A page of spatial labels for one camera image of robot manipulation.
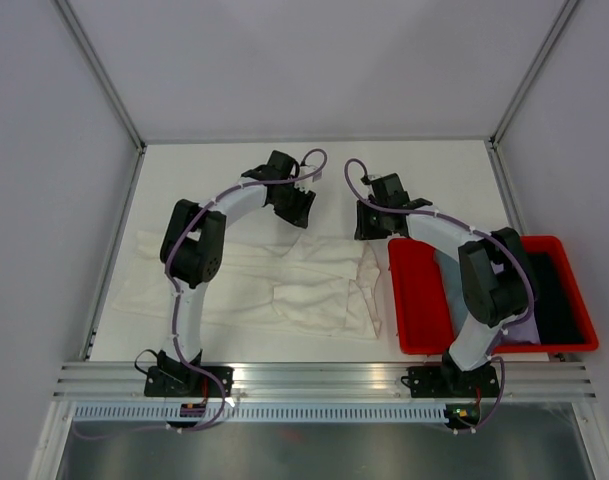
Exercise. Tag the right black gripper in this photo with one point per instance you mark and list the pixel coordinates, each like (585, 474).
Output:
(364, 231)

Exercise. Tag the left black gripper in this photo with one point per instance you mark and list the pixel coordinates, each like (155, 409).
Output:
(300, 215)

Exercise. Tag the white t shirt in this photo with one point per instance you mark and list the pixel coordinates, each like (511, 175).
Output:
(318, 286)

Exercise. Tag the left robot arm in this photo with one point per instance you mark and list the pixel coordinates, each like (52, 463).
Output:
(192, 248)

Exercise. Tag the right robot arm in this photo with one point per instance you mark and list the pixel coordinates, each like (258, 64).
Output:
(497, 282)

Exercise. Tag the grey-blue rolled t shirt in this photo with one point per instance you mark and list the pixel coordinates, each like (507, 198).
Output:
(452, 286)

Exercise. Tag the red plastic bin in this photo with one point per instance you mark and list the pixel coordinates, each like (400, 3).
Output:
(422, 314)

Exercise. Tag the lilac rolled t shirt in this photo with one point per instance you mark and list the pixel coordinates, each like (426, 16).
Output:
(525, 333)

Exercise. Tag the black rolled t shirt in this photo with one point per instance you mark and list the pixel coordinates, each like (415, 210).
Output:
(554, 316)

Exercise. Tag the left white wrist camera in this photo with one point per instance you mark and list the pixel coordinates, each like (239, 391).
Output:
(308, 175)

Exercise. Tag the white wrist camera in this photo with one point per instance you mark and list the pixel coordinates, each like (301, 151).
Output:
(308, 175)
(369, 179)

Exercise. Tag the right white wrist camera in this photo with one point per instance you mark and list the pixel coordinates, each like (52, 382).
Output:
(369, 179)

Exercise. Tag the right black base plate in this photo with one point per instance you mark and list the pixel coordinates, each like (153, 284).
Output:
(441, 381)

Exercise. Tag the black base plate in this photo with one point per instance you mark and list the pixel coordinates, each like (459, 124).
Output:
(170, 378)
(441, 381)

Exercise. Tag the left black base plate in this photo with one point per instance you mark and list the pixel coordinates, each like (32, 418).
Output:
(170, 378)

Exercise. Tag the aluminium mounting rail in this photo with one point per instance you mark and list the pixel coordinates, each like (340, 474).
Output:
(369, 382)

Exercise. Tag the left aluminium frame post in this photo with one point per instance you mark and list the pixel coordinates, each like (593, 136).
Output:
(84, 44)

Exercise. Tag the aluminium frame post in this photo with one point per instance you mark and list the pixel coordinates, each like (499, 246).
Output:
(84, 44)
(543, 54)

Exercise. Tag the right aluminium frame post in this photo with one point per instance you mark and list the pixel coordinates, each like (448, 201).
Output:
(543, 54)

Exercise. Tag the white slotted cable duct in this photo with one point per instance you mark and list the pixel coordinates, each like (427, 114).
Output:
(294, 413)

